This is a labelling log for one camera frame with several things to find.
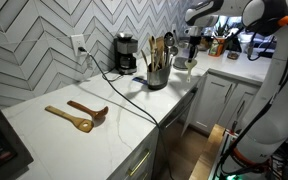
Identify white cabinet with gold handle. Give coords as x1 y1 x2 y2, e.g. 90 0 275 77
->
107 128 160 180

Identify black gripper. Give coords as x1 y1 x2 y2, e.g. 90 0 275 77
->
187 34 202 64

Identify white wall outlet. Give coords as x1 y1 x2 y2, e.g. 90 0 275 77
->
70 33 87 57

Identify black power cable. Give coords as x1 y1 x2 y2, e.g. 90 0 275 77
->
78 47 175 180

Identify dark wooden spoon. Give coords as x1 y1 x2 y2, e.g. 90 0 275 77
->
140 49 150 69

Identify black coffee maker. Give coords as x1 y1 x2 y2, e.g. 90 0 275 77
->
113 31 139 76

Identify metal utensil holder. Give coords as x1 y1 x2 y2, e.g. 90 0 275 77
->
146 63 172 91

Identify white cabinet doors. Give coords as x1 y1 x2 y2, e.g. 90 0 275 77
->
187 71 262 134

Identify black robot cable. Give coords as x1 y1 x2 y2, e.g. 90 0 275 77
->
213 16 288 178

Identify dishwasher front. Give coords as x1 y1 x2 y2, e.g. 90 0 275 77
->
158 86 200 134

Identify white spoon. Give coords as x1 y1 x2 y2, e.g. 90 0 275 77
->
183 58 198 84

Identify small dark dish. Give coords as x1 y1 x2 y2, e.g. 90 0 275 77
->
227 49 241 61

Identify slotted wooden spatula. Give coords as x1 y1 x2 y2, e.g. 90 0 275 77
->
44 105 95 134

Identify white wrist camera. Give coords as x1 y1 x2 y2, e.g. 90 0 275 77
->
183 25 202 38

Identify coffee maker cord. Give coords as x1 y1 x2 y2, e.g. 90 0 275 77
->
102 68 125 83

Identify small blue flat item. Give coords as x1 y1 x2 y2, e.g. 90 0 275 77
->
132 76 149 86

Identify light wooden spoon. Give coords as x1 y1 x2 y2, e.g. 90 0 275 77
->
148 34 157 71

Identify orange plant pot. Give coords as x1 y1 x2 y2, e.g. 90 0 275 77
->
207 34 227 58

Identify black microwave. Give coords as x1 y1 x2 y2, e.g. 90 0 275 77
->
0 88 35 180

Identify dark kitchen utensil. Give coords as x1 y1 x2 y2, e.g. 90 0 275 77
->
168 45 179 66

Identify brown wooden spoon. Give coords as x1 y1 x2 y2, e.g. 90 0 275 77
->
66 99 110 121

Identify metal ladle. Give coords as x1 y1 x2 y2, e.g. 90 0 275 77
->
163 31 176 68

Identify steel pot with glass lid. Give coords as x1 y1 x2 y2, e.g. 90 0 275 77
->
172 55 192 71

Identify orange cable clip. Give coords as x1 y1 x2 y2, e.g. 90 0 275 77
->
277 15 288 27

